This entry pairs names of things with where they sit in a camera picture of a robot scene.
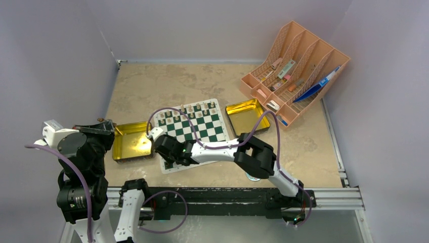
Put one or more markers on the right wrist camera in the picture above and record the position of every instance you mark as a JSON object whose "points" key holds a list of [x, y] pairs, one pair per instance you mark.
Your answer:
{"points": [[155, 133]]}

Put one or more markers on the gold tin tray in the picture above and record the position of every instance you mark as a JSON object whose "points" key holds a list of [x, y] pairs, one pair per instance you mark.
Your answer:
{"points": [[131, 143], [244, 115]]}

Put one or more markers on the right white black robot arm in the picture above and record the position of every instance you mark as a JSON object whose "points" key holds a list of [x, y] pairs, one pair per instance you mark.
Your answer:
{"points": [[254, 156]]}

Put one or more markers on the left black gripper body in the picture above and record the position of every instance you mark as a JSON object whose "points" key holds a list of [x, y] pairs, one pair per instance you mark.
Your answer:
{"points": [[101, 139]]}

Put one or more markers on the green white chess board mat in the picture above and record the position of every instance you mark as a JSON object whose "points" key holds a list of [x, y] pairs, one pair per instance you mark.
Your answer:
{"points": [[217, 145]]}

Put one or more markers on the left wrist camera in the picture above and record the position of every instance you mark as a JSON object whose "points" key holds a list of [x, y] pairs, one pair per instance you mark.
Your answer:
{"points": [[53, 133]]}

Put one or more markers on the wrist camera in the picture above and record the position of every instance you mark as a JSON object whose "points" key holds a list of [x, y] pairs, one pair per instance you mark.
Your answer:
{"points": [[53, 133], [155, 133]]}

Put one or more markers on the blue packaged toy blister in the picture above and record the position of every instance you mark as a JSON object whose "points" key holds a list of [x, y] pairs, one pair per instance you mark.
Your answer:
{"points": [[252, 178]]}

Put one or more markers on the peach plastic file organizer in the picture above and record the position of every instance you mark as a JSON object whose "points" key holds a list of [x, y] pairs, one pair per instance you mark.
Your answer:
{"points": [[315, 59]]}

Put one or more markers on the left gold tin tray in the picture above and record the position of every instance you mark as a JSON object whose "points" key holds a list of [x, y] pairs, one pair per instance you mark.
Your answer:
{"points": [[131, 143]]}

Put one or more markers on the right gold tin tray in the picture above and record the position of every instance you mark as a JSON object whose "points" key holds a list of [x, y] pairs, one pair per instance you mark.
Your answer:
{"points": [[244, 115]]}

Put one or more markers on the teal white box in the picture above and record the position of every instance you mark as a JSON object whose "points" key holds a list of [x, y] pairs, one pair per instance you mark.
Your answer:
{"points": [[286, 69]]}

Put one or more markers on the white chess pieces row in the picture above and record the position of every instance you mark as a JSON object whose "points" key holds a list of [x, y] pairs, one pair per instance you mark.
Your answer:
{"points": [[203, 112]]}

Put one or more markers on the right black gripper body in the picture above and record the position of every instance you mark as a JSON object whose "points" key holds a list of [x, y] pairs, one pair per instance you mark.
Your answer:
{"points": [[171, 158]]}

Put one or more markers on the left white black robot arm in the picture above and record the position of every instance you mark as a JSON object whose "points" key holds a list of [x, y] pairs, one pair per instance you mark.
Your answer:
{"points": [[83, 187]]}

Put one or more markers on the white stapler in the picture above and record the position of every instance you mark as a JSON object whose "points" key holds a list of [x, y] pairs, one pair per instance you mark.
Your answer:
{"points": [[272, 105]]}

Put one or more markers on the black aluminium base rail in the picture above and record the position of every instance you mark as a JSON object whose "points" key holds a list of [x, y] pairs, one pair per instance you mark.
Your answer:
{"points": [[266, 202]]}

